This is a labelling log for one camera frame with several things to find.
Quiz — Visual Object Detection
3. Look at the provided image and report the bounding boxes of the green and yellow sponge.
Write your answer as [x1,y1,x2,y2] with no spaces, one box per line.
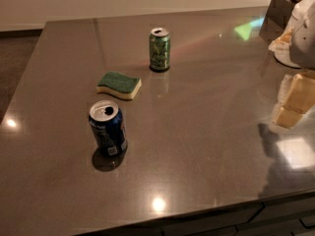
[96,72,142,100]

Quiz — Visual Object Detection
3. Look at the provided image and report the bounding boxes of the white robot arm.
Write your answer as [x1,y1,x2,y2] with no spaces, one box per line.
[269,0,315,70]

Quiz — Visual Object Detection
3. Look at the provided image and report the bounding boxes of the blue soda can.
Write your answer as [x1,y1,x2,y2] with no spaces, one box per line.
[89,100,128,157]

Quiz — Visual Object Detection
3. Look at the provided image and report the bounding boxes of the green soda can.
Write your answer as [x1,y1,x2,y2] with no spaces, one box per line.
[149,28,170,72]

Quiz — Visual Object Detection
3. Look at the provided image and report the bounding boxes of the dark box in corner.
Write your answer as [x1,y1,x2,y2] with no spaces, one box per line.
[259,0,295,43]

